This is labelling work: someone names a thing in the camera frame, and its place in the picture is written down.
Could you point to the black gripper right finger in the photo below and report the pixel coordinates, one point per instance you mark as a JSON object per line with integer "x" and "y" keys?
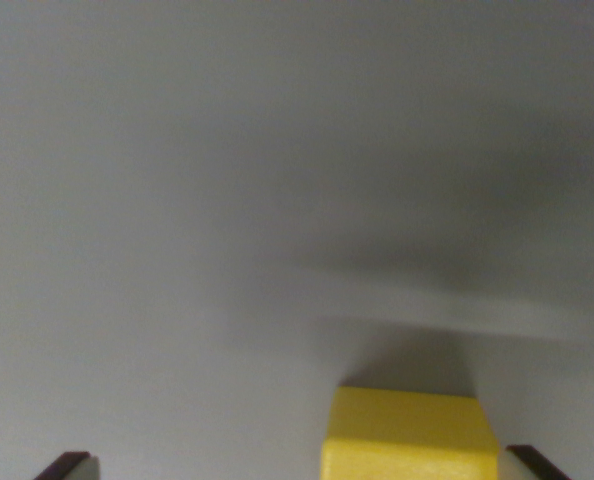
{"x": 527, "y": 466}

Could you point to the yellow cube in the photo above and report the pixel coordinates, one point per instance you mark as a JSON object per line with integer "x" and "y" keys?
{"x": 407, "y": 435}

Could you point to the grey plastic bin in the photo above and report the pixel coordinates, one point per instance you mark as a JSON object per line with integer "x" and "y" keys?
{"x": 177, "y": 200}

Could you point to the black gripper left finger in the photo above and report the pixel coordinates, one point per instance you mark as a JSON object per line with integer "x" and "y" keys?
{"x": 72, "y": 467}

